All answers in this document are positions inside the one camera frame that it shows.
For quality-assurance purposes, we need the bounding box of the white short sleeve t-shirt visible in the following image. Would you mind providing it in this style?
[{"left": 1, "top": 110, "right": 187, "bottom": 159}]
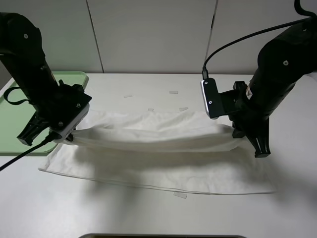
[{"left": 39, "top": 111, "right": 276, "bottom": 195}]

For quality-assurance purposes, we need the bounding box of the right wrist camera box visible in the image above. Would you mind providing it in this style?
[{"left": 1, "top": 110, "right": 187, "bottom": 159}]
[{"left": 201, "top": 78, "right": 238, "bottom": 119}]

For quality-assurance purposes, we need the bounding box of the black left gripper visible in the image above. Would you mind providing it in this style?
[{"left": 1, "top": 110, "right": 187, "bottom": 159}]
[{"left": 17, "top": 79, "right": 92, "bottom": 146}]

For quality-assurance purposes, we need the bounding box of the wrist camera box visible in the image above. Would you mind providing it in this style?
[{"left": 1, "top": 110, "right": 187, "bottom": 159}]
[
  {"left": 50, "top": 104, "right": 90, "bottom": 143},
  {"left": 201, "top": 78, "right": 238, "bottom": 119}
]

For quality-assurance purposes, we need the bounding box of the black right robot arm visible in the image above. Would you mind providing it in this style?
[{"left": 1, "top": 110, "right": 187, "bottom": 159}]
[{"left": 230, "top": 18, "right": 317, "bottom": 158}]

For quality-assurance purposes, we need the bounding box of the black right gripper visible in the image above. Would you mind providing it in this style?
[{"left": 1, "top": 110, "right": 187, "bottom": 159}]
[{"left": 229, "top": 81, "right": 275, "bottom": 158}]

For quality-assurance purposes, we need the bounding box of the green plastic tray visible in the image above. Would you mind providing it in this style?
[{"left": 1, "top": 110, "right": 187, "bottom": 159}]
[{"left": 0, "top": 71, "right": 88, "bottom": 156}]

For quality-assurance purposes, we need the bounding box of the clear tape piece near front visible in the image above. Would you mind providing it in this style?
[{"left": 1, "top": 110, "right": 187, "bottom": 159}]
[{"left": 173, "top": 192, "right": 188, "bottom": 199}]

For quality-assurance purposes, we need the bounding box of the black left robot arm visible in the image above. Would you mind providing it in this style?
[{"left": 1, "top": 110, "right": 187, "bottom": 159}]
[{"left": 0, "top": 12, "right": 92, "bottom": 146}]

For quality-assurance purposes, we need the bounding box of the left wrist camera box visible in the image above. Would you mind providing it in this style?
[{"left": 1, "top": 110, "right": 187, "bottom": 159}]
[{"left": 50, "top": 104, "right": 90, "bottom": 143}]

